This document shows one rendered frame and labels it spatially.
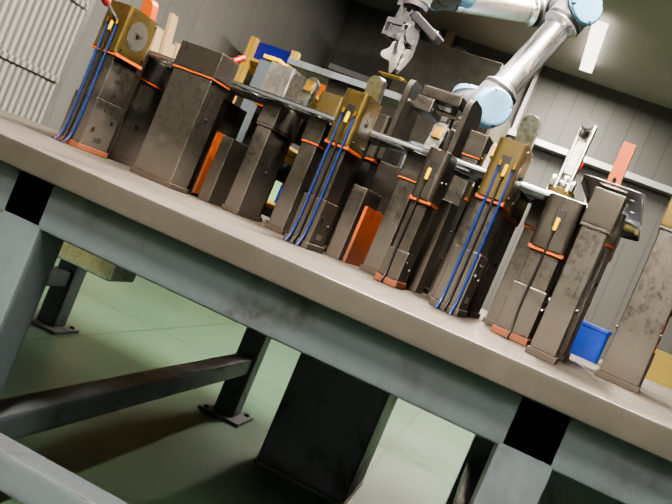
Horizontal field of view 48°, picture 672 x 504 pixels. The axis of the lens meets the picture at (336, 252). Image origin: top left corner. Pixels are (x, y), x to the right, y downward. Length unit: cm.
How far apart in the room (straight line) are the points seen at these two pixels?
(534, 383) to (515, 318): 41
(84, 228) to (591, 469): 82
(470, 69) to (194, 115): 541
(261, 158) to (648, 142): 671
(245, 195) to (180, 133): 22
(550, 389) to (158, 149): 112
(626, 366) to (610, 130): 686
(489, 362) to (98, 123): 123
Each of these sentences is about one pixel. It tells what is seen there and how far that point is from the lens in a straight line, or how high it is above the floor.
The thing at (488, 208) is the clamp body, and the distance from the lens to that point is 145.
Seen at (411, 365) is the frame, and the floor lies 63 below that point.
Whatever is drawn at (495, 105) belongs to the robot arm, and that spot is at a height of 127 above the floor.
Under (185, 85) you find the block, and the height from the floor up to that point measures 93.
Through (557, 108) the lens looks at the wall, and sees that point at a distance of 829.
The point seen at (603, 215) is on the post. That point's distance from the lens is 127.
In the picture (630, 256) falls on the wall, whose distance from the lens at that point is 814.
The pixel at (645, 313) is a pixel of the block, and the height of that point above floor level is 84.
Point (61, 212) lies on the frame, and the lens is 128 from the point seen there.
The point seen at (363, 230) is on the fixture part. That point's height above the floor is 78.
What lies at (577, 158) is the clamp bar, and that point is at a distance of 186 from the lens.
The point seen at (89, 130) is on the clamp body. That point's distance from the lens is 193.
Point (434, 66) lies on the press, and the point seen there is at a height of 244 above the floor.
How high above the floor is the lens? 77
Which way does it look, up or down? 2 degrees down
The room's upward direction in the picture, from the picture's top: 23 degrees clockwise
